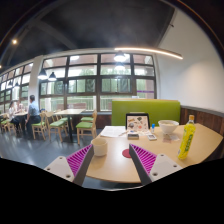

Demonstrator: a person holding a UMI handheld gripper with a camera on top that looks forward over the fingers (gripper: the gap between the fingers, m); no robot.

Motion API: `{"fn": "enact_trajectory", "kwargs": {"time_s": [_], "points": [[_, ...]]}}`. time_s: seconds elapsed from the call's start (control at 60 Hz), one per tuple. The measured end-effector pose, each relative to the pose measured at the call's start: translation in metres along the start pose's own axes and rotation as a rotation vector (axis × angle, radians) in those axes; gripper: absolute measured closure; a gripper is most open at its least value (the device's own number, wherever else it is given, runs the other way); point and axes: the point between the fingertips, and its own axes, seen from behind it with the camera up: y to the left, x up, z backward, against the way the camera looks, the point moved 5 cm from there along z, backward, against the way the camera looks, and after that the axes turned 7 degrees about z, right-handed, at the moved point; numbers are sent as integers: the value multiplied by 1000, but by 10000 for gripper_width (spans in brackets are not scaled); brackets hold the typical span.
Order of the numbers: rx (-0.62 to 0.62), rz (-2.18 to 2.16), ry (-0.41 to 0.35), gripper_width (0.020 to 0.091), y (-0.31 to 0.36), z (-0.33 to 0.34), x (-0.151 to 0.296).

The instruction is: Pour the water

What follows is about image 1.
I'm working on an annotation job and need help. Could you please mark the long linear ceiling light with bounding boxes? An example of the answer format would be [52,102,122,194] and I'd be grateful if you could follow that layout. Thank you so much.
[114,46,184,61]

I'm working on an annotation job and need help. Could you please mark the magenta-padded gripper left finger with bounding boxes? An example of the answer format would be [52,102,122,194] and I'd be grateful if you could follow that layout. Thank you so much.
[43,143,95,187]

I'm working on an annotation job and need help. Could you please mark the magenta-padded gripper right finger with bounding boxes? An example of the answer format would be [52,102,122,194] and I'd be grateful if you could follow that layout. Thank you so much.
[128,143,184,186]

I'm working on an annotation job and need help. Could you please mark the green upholstered booth bench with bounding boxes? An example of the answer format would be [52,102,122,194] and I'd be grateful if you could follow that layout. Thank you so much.
[111,98,182,127]

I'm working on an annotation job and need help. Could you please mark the large dark-framed window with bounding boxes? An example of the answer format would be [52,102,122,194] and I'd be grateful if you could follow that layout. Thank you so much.
[0,53,158,113]

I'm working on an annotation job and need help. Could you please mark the yellow green-labelled drink bottle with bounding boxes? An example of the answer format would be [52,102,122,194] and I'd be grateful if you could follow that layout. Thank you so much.
[177,114,197,160]

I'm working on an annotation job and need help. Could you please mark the small dark box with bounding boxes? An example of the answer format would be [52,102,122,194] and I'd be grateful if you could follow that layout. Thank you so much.
[127,132,140,140]

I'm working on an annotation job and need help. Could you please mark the flat round red coaster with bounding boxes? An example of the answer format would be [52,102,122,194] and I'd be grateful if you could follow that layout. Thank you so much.
[121,148,133,159]

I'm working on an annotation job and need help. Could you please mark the wooden dining table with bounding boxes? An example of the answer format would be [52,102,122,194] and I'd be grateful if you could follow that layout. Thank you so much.
[53,108,87,144]

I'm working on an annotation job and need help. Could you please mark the white paper cup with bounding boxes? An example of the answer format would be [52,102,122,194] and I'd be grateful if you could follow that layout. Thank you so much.
[90,137,109,158]

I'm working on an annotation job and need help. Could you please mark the person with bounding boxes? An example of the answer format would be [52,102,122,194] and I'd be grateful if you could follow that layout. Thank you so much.
[8,101,21,129]
[24,94,42,139]

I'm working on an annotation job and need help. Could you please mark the white ceramic bowl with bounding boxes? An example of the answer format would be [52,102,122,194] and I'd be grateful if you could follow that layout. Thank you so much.
[157,119,180,135]

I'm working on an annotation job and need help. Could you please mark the white paper sheet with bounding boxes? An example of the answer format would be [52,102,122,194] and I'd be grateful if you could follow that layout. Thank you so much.
[99,125,128,138]

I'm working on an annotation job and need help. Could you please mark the black tablet with stickers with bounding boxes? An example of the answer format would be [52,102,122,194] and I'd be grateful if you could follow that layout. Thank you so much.
[125,113,151,133]

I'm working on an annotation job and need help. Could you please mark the wooden chairs with green seats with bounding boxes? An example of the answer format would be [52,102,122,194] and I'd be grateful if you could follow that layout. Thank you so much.
[0,109,98,146]

